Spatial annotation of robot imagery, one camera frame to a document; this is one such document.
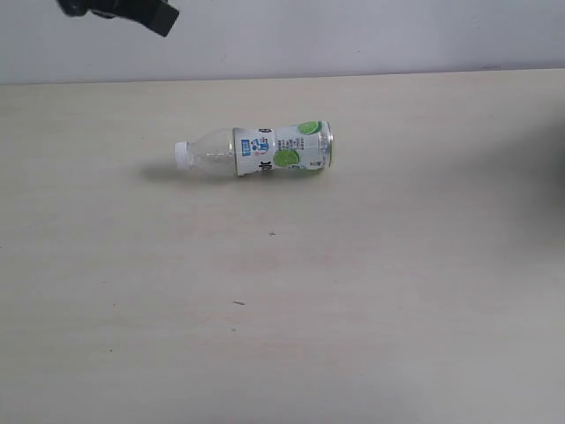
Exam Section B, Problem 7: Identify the lime label clear bottle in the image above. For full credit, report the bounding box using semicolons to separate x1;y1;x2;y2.
174;120;334;177

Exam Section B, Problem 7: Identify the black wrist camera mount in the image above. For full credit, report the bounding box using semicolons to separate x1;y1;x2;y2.
57;0;180;37

